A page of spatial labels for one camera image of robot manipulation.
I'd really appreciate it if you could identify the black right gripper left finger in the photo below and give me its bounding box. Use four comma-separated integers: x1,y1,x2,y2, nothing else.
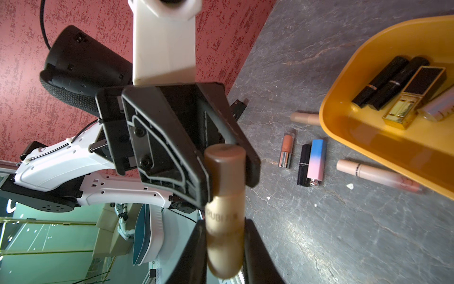
166,220,207,284

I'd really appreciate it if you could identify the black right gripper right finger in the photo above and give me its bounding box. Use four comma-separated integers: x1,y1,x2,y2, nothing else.
243,219,284,284

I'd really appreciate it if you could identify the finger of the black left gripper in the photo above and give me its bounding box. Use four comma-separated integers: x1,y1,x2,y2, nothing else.
196,82,261,188

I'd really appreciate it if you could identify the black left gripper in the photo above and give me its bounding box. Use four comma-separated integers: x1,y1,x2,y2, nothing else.
95,85,209,208

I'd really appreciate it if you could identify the gold lipstick tube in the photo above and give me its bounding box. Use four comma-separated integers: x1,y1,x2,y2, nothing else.
205,144,246,279

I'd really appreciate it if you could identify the beige lipstick tube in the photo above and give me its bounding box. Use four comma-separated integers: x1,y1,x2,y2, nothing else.
290,112,321,126

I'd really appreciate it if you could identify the black lipstick short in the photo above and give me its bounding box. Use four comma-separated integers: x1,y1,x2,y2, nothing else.
368,56,430,111

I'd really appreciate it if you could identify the black lipstick with gold band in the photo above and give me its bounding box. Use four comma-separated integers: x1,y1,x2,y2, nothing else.
352,56,409,108

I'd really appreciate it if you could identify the gold black square lipstick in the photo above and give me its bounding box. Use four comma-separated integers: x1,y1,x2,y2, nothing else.
383,66,447,130

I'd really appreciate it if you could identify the silver pink lipstick tube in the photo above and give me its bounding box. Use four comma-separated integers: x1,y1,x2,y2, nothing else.
417,86,454,122

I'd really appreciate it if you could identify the black lipstick beside gradient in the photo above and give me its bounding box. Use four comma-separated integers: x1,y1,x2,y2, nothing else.
297,144,311,187

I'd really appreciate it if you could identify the blue pink gradient lipstick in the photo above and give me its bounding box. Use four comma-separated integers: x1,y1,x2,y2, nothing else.
307,139,327,186

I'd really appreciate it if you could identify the yellow plastic storage tray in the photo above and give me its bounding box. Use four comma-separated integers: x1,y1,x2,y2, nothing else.
319,15,454,198

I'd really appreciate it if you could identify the black clip on table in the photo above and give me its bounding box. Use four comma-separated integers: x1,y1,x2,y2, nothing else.
231,99,249,121

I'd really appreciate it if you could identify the brown clear lip gloss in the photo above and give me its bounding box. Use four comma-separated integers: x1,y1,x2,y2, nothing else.
278,129,296,169

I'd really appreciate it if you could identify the pink nude lip gloss tube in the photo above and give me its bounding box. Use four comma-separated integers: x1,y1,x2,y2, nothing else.
336,160,423,194

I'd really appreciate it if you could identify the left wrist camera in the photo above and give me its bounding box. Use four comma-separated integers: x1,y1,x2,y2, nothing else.
128,0,203,86

